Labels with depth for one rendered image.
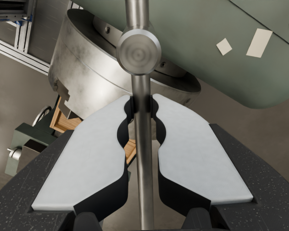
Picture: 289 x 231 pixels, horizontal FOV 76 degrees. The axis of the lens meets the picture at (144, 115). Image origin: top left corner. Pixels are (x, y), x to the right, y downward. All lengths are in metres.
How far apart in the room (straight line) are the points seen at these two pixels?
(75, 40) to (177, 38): 0.16
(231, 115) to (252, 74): 1.55
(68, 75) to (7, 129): 2.13
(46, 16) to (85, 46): 1.19
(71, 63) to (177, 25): 0.17
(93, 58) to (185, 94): 0.16
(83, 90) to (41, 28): 1.23
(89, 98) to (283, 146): 2.06
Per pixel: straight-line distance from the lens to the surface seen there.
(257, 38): 0.27
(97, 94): 0.31
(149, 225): 0.18
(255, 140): 2.06
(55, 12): 1.46
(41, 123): 0.96
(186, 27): 0.25
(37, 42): 1.56
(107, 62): 0.28
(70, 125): 0.82
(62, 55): 0.35
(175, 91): 0.31
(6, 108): 2.29
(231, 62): 0.27
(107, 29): 0.35
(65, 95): 0.36
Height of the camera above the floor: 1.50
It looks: 60 degrees down
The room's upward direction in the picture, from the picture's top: 170 degrees counter-clockwise
